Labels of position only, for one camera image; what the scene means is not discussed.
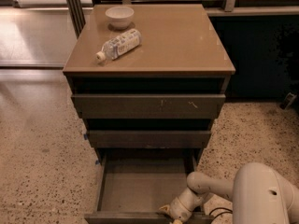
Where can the dark metal post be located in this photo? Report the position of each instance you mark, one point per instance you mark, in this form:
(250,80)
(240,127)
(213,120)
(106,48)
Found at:
(77,15)

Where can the brown drawer cabinet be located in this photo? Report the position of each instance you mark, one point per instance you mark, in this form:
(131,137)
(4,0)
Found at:
(180,53)

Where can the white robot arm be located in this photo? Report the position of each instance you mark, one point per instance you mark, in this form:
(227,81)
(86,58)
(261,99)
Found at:
(259,194)

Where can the grey drawer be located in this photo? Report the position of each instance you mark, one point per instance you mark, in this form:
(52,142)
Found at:
(148,106)
(135,183)
(148,139)

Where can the clear plastic water bottle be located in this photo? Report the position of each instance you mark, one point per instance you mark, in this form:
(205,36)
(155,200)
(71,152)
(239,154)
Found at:
(119,45)

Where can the small grey wall box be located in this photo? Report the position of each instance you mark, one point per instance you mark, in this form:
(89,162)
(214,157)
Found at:
(288,100)

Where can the white ceramic bowl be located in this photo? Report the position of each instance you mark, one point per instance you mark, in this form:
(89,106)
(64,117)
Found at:
(120,17)

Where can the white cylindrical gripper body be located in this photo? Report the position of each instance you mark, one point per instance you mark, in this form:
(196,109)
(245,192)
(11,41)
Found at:
(179,208)

